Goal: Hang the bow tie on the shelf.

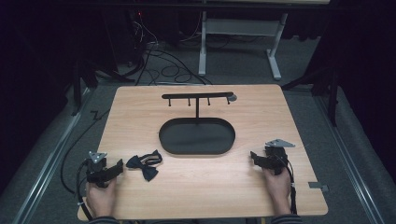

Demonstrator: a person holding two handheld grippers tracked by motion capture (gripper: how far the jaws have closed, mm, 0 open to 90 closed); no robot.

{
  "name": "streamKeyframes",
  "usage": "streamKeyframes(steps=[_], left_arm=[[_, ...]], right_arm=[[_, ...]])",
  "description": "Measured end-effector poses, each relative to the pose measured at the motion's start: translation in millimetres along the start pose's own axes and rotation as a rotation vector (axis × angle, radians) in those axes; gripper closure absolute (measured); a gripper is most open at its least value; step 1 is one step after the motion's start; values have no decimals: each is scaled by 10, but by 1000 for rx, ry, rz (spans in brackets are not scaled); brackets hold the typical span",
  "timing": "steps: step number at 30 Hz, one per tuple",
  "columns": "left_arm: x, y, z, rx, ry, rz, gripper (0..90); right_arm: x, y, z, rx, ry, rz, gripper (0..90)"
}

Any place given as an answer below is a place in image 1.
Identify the black hook rack with tray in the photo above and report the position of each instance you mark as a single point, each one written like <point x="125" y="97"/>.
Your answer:
<point x="197" y="137"/>

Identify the dark navy bow tie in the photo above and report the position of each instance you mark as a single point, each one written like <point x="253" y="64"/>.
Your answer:
<point x="146" y="164"/>

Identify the white metal desk frame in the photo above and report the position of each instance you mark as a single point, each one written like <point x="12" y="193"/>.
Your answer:
<point x="239" y="26"/>

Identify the black metal stand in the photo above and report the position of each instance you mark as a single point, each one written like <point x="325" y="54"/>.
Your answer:
<point x="333" y="96"/>

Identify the grey metal floor rail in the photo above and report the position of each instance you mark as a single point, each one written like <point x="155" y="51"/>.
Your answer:
<point x="348" y="155"/>
<point x="46" y="168"/>

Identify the person's left hand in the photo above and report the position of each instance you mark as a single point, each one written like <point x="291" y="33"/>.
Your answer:
<point x="101" y="199"/>

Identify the person's right hand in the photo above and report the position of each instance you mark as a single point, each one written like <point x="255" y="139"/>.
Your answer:
<point x="277" y="193"/>

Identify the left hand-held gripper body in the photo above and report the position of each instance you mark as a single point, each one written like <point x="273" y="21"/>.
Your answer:
<point x="96" y="169"/>

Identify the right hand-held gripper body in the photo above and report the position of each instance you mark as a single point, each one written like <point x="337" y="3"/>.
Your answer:
<point x="277" y="155"/>

